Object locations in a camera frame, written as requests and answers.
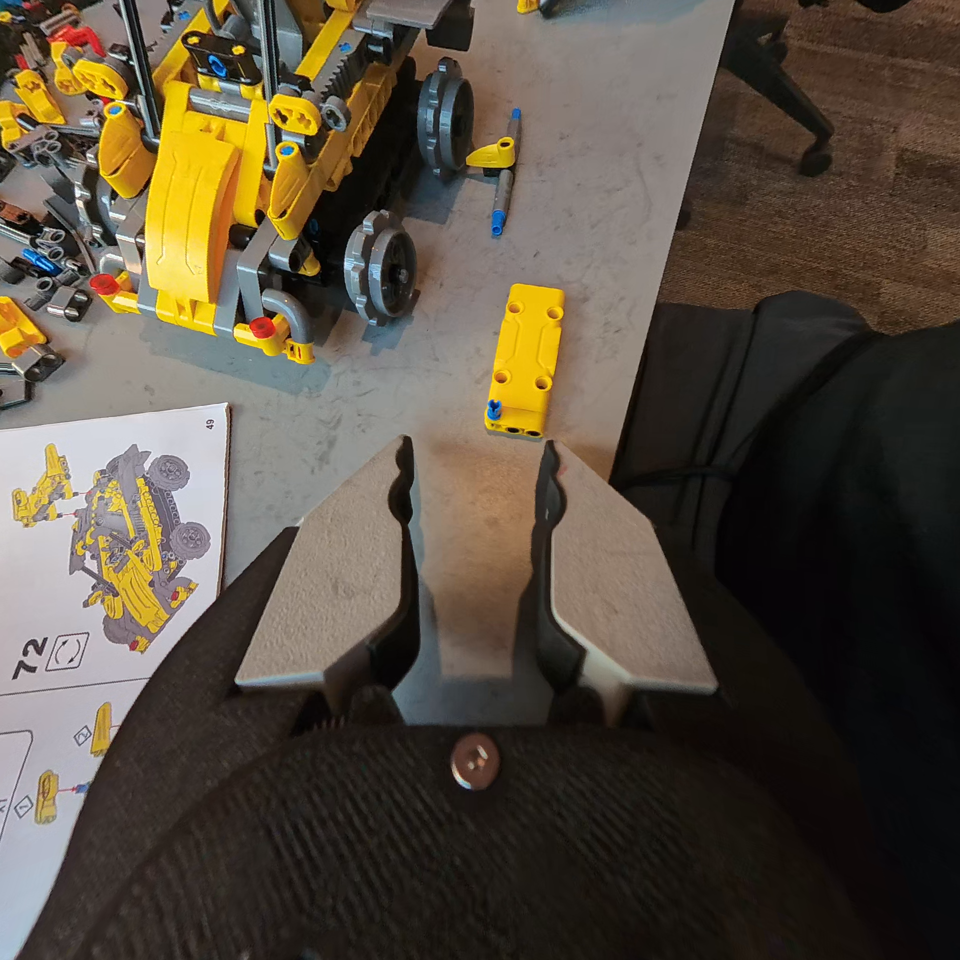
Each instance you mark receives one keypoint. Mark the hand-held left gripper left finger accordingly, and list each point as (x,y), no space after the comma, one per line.
(330,592)

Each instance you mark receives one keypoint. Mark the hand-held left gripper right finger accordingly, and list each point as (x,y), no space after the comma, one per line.
(622,592)

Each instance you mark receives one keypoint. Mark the short yellow beam with pins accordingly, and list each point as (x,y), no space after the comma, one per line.
(517,426)

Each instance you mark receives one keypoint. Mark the yellow rectangular building panel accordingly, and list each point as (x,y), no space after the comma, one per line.
(529,337)

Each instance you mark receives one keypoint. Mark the instruction booklet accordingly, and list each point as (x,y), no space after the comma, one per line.
(112,675)

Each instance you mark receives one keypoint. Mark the yellow grey toy vehicle model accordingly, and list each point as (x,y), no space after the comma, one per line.
(195,210)

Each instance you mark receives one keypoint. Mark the grey shaft with yellow lever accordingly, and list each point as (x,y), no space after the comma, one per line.
(504,187)

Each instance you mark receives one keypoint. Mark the black chair caster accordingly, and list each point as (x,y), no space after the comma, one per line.
(816,161)

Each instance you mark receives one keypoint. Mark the pile of small building pieces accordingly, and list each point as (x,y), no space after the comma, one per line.
(45,142)

